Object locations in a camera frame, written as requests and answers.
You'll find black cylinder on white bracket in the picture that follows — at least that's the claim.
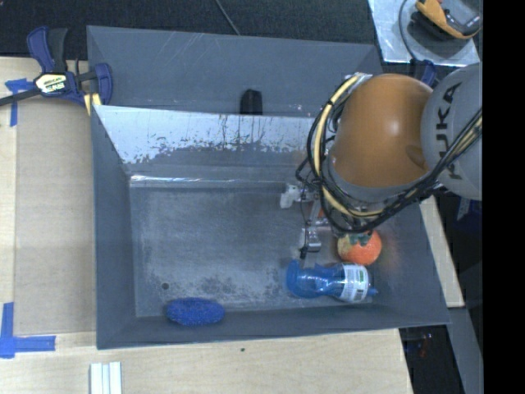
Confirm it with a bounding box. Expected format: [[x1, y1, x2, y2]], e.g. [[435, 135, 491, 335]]
[[280, 183, 309, 210]]

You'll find grey metal bin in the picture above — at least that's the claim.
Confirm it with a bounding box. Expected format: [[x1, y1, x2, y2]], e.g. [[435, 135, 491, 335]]
[[85, 25, 453, 350]]

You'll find blue clear plastic bottle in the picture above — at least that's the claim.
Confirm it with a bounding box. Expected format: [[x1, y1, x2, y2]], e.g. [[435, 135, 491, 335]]
[[285, 259, 379, 304]]

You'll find pale wood board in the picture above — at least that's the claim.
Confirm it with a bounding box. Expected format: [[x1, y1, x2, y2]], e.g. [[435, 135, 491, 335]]
[[13, 98, 98, 337]]

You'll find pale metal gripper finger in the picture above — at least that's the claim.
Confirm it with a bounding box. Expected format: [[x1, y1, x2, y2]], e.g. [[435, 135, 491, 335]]
[[299, 227, 323, 261]]

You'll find orange toy fruit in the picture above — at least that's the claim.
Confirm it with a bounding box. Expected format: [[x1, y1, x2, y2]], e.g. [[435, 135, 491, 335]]
[[336, 229, 383, 267]]

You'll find small black block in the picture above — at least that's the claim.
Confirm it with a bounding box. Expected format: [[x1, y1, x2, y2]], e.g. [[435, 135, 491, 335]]
[[239, 89, 264, 116]]

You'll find blue sponge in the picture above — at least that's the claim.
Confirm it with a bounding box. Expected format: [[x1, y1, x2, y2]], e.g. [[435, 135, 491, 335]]
[[165, 296, 226, 328]]

